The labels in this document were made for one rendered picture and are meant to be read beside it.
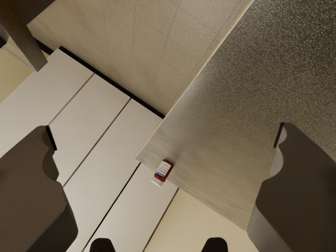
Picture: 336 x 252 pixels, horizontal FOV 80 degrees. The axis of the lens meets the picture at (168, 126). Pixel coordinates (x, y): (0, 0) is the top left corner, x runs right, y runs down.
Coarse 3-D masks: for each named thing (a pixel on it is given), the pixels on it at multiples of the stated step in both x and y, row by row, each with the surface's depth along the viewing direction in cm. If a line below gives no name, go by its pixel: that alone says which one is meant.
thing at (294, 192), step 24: (288, 144) 9; (312, 144) 9; (288, 168) 8; (312, 168) 8; (264, 192) 7; (288, 192) 7; (312, 192) 7; (264, 216) 6; (288, 216) 6; (312, 216) 6; (264, 240) 6; (288, 240) 5; (312, 240) 5
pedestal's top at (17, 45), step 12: (0, 0) 33; (0, 12) 34; (12, 12) 36; (0, 24) 35; (12, 24) 37; (24, 24) 40; (12, 36) 39; (24, 36) 41; (12, 48) 45; (24, 48) 43; (36, 48) 47; (24, 60) 49; (36, 60) 49
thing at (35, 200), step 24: (24, 144) 9; (48, 144) 11; (0, 168) 8; (24, 168) 8; (48, 168) 9; (0, 192) 7; (24, 192) 7; (48, 192) 7; (0, 216) 6; (24, 216) 6; (48, 216) 6; (72, 216) 7; (0, 240) 6; (24, 240) 6; (48, 240) 6; (72, 240) 7
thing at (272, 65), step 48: (288, 0) 9; (240, 48) 13; (288, 48) 11; (192, 96) 20; (240, 96) 16; (288, 96) 14; (144, 144) 75; (192, 144) 33; (240, 144) 24; (192, 192) 87; (240, 192) 42
